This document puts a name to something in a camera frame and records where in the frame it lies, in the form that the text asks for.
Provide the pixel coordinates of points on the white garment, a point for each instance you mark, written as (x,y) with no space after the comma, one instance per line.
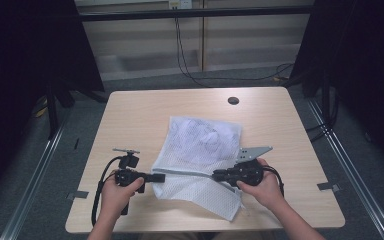
(206,136)

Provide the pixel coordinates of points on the metal floor rail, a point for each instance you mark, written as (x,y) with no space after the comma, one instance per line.
(33,180)
(356,180)

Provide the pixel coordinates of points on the person's right hand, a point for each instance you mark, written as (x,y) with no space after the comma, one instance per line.
(266,193)

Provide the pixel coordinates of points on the white wall socket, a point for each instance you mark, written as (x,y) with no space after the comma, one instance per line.
(180,4)

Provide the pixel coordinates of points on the black horizontal bar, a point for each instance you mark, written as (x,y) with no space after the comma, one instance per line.
(196,14)

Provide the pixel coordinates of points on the person's left hand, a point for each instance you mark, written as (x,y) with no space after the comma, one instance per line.
(113,198)

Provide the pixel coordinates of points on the white mesh laundry bag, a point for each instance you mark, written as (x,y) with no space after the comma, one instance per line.
(200,156)

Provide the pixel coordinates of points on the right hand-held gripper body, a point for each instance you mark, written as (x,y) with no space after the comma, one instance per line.
(246,173)

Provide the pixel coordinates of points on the grey tape strip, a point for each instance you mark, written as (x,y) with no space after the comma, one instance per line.
(78,194)
(328,186)

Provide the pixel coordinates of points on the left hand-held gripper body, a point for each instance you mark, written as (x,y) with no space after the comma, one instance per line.
(126,175)

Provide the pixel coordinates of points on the black curtain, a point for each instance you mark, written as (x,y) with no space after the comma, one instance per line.
(363,66)
(30,50)

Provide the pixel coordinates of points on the dark round table grommet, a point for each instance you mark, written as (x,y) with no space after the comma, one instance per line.
(233,100)

